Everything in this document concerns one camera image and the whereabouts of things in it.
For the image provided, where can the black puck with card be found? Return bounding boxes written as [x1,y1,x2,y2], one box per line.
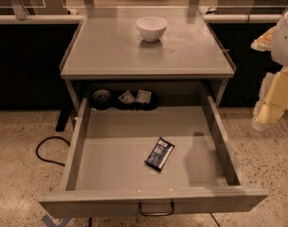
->
[113,91,136,110]
[136,90,159,111]

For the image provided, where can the left dark cabinet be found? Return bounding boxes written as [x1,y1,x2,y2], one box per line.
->
[0,23,77,110]

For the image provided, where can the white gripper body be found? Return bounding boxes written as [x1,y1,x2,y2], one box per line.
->
[271,9,288,66]

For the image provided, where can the right black puck with card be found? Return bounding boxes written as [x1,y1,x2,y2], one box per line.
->
[136,90,159,111]

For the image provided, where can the left black puck with card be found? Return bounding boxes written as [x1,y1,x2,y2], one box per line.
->
[113,91,136,110]

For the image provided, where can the blue floor tape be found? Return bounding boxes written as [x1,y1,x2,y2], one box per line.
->
[42,215,71,227]

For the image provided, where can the black floor cable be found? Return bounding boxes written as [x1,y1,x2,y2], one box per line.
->
[35,135,71,167]

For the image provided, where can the white ceramic bowl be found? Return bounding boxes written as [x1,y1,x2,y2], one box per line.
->
[137,16,168,42]

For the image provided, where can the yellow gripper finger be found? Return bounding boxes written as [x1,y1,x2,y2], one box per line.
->
[251,66,288,131]
[251,26,275,52]

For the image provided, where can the round black white device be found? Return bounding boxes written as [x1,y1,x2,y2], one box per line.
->
[92,89,111,110]

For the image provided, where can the grey open drawer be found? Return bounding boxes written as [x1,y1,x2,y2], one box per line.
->
[39,95,268,218]

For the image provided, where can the grey counter cabinet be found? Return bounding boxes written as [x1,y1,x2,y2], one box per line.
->
[61,7,235,109]

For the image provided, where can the black drawer handle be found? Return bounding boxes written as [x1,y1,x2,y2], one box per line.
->
[138,201,175,217]

